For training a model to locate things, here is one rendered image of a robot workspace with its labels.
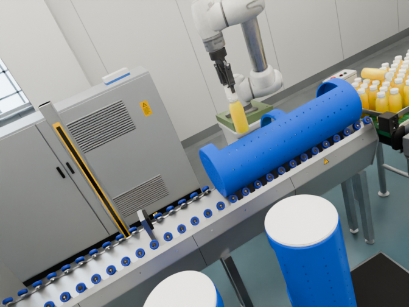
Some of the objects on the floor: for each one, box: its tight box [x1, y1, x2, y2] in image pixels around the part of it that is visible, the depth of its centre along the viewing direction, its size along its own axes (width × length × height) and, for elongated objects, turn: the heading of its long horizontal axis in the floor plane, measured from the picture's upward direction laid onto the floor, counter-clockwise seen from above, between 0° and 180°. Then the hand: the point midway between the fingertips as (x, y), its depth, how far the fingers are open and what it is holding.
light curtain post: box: [38, 101, 131, 238], centre depth 188 cm, size 6×6×170 cm
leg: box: [354, 170, 374, 245], centre depth 206 cm, size 6×6×63 cm
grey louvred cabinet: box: [0, 66, 202, 287], centre depth 315 cm, size 54×215×145 cm, turn 143°
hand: (230, 92), depth 142 cm, fingers closed on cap, 4 cm apart
